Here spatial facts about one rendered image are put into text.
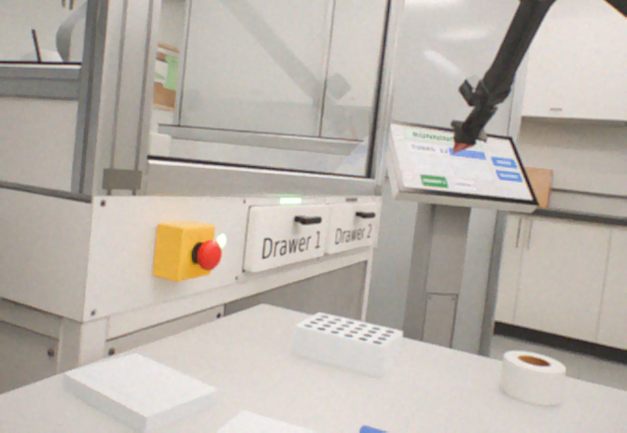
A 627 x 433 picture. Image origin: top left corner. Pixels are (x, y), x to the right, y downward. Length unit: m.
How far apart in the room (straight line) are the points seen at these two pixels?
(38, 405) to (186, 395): 0.13
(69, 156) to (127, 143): 0.07
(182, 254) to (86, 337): 0.15
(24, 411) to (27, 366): 0.22
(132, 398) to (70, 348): 0.18
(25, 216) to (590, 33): 3.97
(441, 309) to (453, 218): 0.32
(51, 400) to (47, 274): 0.18
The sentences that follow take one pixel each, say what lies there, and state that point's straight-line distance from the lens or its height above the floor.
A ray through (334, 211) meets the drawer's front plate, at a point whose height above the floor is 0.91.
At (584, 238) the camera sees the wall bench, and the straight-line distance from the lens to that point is 3.85.
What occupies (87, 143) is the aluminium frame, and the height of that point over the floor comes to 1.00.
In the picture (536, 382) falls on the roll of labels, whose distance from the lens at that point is 0.70.
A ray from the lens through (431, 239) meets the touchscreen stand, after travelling 1.89.
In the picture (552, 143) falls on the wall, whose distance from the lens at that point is 4.56.
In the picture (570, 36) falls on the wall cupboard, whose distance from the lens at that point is 4.33.
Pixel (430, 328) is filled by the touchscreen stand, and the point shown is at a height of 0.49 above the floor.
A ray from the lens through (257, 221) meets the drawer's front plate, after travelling 0.90.
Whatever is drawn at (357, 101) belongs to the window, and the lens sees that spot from 1.34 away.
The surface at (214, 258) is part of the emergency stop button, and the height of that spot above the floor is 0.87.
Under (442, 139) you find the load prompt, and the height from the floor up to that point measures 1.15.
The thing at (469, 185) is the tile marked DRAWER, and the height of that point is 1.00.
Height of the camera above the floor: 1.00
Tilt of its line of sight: 3 degrees down
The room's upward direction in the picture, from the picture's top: 6 degrees clockwise
